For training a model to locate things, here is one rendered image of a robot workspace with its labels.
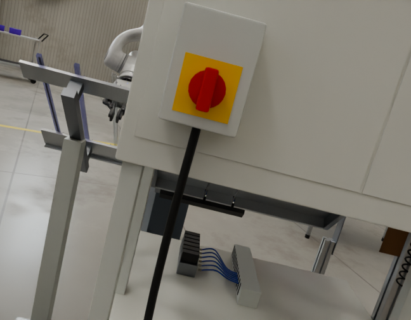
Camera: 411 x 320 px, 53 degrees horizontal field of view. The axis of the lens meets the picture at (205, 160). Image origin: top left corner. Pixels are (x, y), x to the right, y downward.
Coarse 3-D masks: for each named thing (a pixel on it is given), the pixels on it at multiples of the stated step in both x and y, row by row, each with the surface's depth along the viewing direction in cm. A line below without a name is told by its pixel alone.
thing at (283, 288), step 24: (144, 240) 123; (144, 264) 109; (168, 264) 112; (216, 264) 120; (264, 264) 128; (144, 288) 98; (168, 288) 101; (192, 288) 104; (216, 288) 107; (264, 288) 113; (288, 288) 117; (312, 288) 120; (336, 288) 125; (120, 312) 87; (144, 312) 89; (168, 312) 91; (192, 312) 94; (216, 312) 96; (240, 312) 99; (264, 312) 101; (288, 312) 104; (312, 312) 107; (336, 312) 110; (360, 312) 114
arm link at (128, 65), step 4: (132, 52) 155; (136, 52) 154; (128, 56) 151; (132, 56) 152; (136, 56) 153; (124, 60) 149; (128, 60) 149; (132, 60) 150; (124, 64) 149; (128, 64) 149; (132, 64) 149; (120, 68) 149; (124, 68) 149; (128, 68) 148; (132, 68) 148; (120, 72) 151
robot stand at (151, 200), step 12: (156, 192) 196; (156, 204) 198; (168, 204) 200; (180, 204) 202; (144, 216) 209; (156, 216) 200; (180, 216) 204; (144, 228) 205; (156, 228) 202; (180, 228) 206
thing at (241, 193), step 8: (160, 176) 155; (168, 176) 153; (176, 176) 152; (192, 184) 156; (200, 184) 154; (216, 184) 152; (224, 192) 156; (232, 192) 155; (240, 192) 154; (248, 192) 153; (256, 200) 157; (264, 200) 156; (272, 200) 154; (288, 208) 158; (296, 208) 157; (304, 208) 155; (312, 208) 154; (320, 216) 158
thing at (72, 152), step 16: (64, 144) 135; (80, 144) 135; (64, 160) 137; (80, 160) 139; (64, 176) 138; (64, 192) 139; (64, 208) 140; (48, 224) 142; (64, 224) 142; (48, 240) 143; (64, 240) 145; (48, 256) 144; (48, 272) 146; (48, 288) 147; (48, 304) 148
